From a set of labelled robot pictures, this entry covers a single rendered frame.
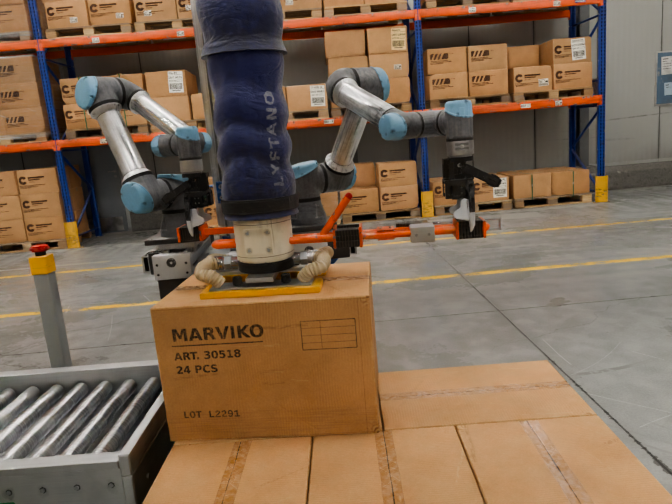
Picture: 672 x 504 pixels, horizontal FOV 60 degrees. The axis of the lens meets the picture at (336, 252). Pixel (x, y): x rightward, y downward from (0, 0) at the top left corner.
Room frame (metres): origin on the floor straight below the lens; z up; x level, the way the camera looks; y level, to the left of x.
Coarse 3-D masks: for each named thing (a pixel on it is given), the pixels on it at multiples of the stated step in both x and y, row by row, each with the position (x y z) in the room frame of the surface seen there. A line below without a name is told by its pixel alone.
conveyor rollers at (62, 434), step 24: (0, 408) 1.91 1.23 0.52; (24, 408) 1.90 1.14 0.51; (48, 408) 1.89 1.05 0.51; (144, 408) 1.82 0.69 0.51; (0, 432) 1.66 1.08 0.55; (48, 432) 1.71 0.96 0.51; (72, 432) 1.67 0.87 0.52; (96, 432) 1.64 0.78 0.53; (120, 432) 1.61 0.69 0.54; (24, 456) 1.56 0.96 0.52; (48, 456) 1.52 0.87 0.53
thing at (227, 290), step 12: (240, 276) 1.60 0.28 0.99; (288, 276) 1.58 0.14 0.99; (216, 288) 1.59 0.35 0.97; (228, 288) 1.58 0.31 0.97; (240, 288) 1.57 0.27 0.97; (252, 288) 1.57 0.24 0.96; (264, 288) 1.56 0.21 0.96; (276, 288) 1.55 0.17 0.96; (288, 288) 1.55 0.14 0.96; (300, 288) 1.54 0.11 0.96; (312, 288) 1.54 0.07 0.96
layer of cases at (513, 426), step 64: (384, 384) 1.78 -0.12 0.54; (448, 384) 1.74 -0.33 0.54; (512, 384) 1.70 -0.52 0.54; (192, 448) 1.47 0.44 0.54; (256, 448) 1.45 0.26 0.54; (320, 448) 1.42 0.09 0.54; (384, 448) 1.39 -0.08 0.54; (448, 448) 1.37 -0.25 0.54; (512, 448) 1.34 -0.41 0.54; (576, 448) 1.32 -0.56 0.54
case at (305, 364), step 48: (192, 288) 1.70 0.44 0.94; (336, 288) 1.56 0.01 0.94; (192, 336) 1.51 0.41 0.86; (240, 336) 1.50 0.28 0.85; (288, 336) 1.49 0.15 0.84; (336, 336) 1.48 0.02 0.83; (192, 384) 1.51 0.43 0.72; (240, 384) 1.50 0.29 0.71; (288, 384) 1.49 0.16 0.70; (336, 384) 1.48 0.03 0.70; (192, 432) 1.51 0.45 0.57; (240, 432) 1.50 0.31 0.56; (288, 432) 1.49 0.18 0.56; (336, 432) 1.48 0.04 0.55
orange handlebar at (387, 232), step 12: (216, 228) 1.96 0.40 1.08; (228, 228) 1.96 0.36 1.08; (384, 228) 1.66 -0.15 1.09; (396, 228) 1.68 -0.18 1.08; (408, 228) 1.67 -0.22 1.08; (444, 228) 1.62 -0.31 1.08; (216, 240) 1.71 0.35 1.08; (228, 240) 1.72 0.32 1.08; (300, 240) 1.65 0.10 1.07; (312, 240) 1.65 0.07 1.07; (324, 240) 1.65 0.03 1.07
